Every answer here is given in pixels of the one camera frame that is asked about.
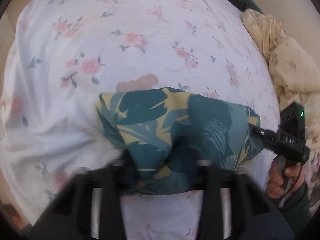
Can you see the cream yellow duvet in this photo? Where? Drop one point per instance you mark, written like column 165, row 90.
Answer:
column 294, row 73

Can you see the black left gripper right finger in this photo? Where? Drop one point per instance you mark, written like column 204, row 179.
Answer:
column 253, row 215

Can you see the teal yellow leaf-print shorts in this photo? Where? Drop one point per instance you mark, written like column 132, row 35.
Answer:
column 166, row 131

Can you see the dark green right sleeve forearm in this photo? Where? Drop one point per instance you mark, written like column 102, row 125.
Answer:
column 296, row 210

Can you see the person's right hand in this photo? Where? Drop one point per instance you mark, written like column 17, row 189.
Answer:
column 274, row 188

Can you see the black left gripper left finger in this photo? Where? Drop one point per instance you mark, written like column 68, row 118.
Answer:
column 69, row 216

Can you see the white floral bed sheet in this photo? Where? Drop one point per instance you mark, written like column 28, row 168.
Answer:
column 67, row 52

